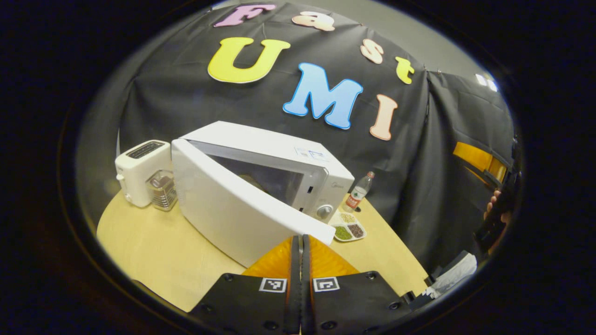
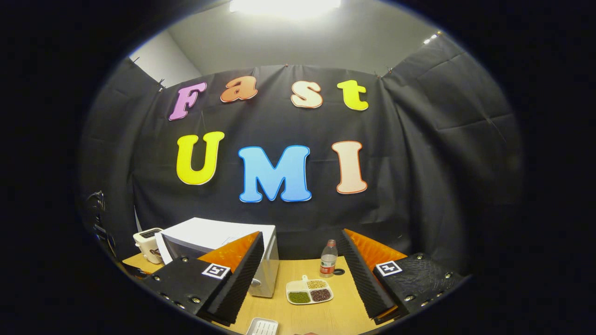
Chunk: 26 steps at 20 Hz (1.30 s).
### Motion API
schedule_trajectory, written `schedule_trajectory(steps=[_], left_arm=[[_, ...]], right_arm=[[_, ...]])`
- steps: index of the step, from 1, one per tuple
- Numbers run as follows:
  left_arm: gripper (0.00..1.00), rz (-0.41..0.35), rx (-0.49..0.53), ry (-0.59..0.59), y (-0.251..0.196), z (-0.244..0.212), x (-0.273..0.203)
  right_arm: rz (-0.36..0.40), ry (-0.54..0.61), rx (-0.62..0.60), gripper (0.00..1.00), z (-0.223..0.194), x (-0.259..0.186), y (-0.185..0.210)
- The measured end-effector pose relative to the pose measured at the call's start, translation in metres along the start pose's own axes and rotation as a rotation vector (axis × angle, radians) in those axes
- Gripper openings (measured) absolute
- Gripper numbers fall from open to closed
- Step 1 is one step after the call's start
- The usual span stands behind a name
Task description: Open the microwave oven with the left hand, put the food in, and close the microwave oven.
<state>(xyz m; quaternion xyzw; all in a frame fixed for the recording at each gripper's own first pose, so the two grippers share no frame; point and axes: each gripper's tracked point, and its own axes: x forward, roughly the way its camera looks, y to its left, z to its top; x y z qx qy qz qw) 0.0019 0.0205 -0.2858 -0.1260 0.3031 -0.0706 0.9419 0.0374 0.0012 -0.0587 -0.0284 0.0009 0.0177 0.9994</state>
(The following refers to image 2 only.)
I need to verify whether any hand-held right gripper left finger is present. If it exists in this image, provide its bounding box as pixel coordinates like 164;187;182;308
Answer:
142;230;264;326

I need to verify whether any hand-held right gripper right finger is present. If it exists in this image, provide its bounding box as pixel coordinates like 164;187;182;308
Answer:
339;228;466;325

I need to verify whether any white microwave oven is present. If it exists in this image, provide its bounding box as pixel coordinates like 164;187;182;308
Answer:
155;217;280;298

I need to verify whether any clear plastic bottle red label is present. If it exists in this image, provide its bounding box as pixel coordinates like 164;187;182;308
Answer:
319;239;339;278

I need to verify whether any white toaster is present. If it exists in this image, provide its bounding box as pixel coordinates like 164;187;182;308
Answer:
133;228;164;264

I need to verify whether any white ribbed tray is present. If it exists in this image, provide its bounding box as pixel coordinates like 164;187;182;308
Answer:
245;317;279;335

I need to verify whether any white divided plate of beans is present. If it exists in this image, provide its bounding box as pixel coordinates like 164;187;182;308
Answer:
286;275;334;305

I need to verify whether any large ceiling light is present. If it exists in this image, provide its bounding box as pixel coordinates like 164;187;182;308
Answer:
228;0;343;19

